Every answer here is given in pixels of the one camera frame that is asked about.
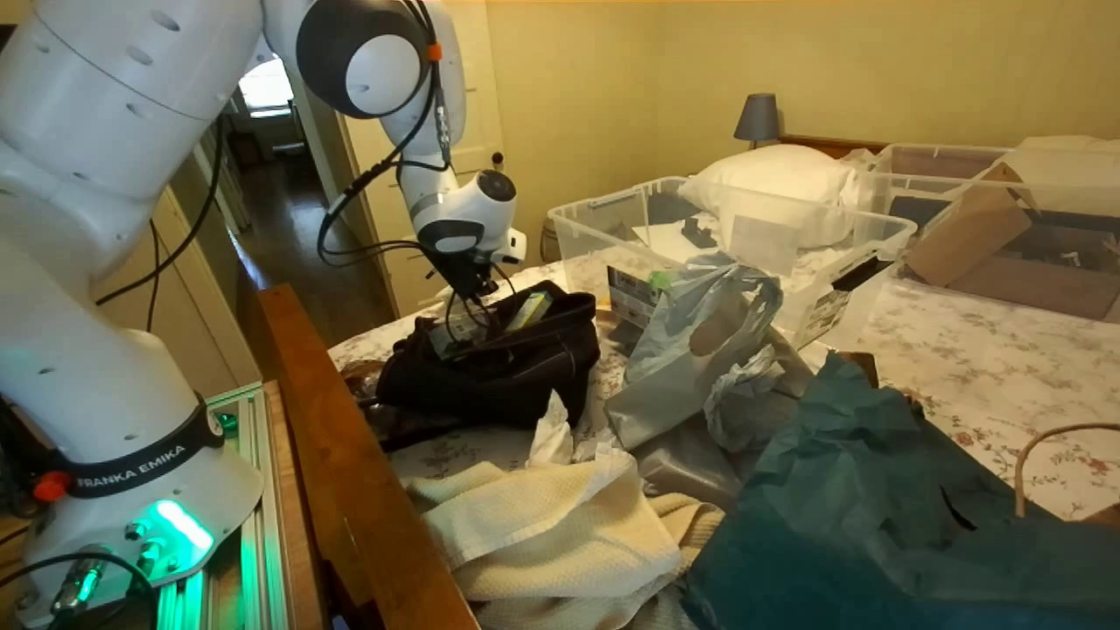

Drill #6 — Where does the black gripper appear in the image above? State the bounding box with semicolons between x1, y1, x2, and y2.
416;216;507;342

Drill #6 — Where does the multicolour wrapper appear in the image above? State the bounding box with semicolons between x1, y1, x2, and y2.
423;312;486;362

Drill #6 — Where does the black fabric bag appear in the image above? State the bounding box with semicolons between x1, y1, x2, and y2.
376;277;605;435

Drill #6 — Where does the large grey plastic bag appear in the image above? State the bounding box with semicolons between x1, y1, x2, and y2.
605;252;788;453

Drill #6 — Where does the small crumpled grey plastic bag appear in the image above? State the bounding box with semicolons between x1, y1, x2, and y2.
703;347;811;463

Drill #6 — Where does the pale green tube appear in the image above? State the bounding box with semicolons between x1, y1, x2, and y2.
505;288;554;334

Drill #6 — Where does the dark printed box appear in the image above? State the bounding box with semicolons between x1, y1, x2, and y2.
604;260;680;354

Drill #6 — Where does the empty clear plastic bin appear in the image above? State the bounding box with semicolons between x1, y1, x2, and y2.
544;172;922;293

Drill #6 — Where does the wooden bed footboard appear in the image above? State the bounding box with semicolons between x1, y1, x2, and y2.
237;273;484;630

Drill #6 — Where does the cream towel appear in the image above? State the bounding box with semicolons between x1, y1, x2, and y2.
407;448;727;630

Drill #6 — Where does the white paper sheet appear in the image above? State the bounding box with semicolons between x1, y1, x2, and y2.
634;215;751;267

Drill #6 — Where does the grey folded cloth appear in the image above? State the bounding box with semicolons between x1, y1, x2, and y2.
634;420;762;511

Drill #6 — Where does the bright distant window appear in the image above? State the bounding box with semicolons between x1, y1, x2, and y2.
237;54;297;120

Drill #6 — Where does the white pillow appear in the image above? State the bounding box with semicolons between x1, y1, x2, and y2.
680;140;880;257

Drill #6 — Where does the grey lamp shade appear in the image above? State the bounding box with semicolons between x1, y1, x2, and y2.
733;92;785;151

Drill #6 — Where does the black flat remote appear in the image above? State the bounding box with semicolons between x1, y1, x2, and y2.
830;257;895;293

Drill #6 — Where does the wooden headboard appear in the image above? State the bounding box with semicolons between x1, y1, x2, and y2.
779;132;891;165

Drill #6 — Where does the teal cloth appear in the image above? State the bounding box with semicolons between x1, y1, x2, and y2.
680;350;1120;630

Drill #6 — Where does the clear bin holding cardboard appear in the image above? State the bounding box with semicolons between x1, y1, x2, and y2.
869;140;1120;238

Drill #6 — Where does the brown cardboard box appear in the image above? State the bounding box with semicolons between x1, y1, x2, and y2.
904;181;1120;324

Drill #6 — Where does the floral bedspread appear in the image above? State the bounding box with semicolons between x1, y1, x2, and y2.
328;247;1120;522

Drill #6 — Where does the white plastic sheet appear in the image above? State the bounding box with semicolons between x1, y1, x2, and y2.
1011;132;1120;219

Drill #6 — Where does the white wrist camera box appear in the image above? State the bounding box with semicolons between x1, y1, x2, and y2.
496;223;534;267

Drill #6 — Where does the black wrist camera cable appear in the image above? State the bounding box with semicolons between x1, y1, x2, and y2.
317;0;519;342

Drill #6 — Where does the green lit metal base frame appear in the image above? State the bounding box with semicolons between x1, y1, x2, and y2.
153;383;293;630

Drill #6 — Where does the black base cable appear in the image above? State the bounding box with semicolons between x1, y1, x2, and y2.
0;550;153;593

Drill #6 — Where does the brown cord loop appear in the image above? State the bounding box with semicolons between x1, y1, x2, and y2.
1011;420;1120;522

